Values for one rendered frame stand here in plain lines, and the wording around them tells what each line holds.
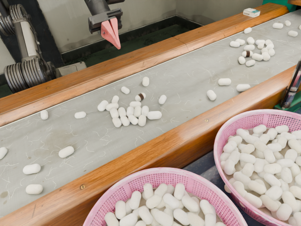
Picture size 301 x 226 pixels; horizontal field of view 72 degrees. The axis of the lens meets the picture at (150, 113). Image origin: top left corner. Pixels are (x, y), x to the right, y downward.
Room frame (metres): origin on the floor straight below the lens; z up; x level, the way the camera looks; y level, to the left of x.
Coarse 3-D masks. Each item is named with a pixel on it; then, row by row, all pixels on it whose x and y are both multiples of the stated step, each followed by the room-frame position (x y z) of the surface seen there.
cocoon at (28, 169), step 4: (36, 164) 0.28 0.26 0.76; (24, 168) 0.27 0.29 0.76; (28, 168) 0.27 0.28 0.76; (32, 168) 0.27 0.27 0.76; (36, 168) 0.27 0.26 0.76; (40, 168) 0.28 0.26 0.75; (24, 172) 0.27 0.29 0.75; (28, 172) 0.27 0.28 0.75; (32, 172) 0.27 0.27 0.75; (36, 172) 0.27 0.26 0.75
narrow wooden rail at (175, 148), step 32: (256, 96) 0.39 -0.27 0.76; (192, 128) 0.31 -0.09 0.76; (128, 160) 0.25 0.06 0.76; (160, 160) 0.25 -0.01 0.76; (192, 160) 0.28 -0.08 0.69; (64, 192) 0.20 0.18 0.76; (96, 192) 0.19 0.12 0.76; (0, 224) 0.16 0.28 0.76; (32, 224) 0.15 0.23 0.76; (64, 224) 0.16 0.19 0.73
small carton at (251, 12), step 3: (246, 9) 0.95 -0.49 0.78; (249, 9) 0.94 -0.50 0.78; (252, 9) 0.94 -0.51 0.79; (255, 9) 0.93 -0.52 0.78; (243, 12) 0.95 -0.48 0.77; (246, 12) 0.94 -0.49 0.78; (249, 12) 0.92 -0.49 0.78; (252, 12) 0.91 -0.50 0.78; (255, 12) 0.90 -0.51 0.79; (258, 12) 0.91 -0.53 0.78; (246, 15) 0.93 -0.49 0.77; (249, 15) 0.92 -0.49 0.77; (252, 15) 0.91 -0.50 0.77; (255, 15) 0.90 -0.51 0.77; (258, 15) 0.91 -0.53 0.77
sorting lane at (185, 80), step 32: (256, 32) 0.80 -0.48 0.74; (160, 64) 0.66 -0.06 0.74; (192, 64) 0.63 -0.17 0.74; (224, 64) 0.60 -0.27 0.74; (256, 64) 0.57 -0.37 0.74; (288, 64) 0.55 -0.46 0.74; (96, 96) 0.52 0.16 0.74; (128, 96) 0.50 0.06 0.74; (160, 96) 0.48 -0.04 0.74; (192, 96) 0.46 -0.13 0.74; (224, 96) 0.44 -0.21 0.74; (0, 128) 0.44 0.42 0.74; (32, 128) 0.42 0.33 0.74; (64, 128) 0.40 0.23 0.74; (96, 128) 0.38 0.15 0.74; (128, 128) 0.37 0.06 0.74; (160, 128) 0.35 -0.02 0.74; (0, 160) 0.32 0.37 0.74; (32, 160) 0.31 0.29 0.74; (64, 160) 0.30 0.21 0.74; (96, 160) 0.28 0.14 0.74; (0, 192) 0.24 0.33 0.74
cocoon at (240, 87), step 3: (240, 84) 0.45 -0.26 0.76; (243, 84) 0.45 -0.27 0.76; (246, 84) 0.45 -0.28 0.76; (237, 87) 0.45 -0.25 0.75; (240, 87) 0.44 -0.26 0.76; (243, 87) 0.44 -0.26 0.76; (246, 87) 0.44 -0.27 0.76; (249, 87) 0.44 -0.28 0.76; (237, 90) 0.45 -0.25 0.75; (240, 90) 0.44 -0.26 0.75; (243, 90) 0.44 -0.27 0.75
